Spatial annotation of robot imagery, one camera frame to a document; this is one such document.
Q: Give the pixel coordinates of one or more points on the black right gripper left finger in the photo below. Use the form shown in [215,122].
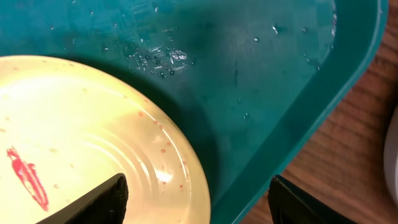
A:
[105,204]

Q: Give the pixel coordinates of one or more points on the white round plate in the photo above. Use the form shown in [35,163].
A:
[390,156]

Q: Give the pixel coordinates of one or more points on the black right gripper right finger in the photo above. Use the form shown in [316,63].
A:
[290,204]

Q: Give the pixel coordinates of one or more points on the yellow round plate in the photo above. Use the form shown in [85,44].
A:
[67,127]

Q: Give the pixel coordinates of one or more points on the teal plastic tray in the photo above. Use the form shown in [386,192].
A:
[247,81]

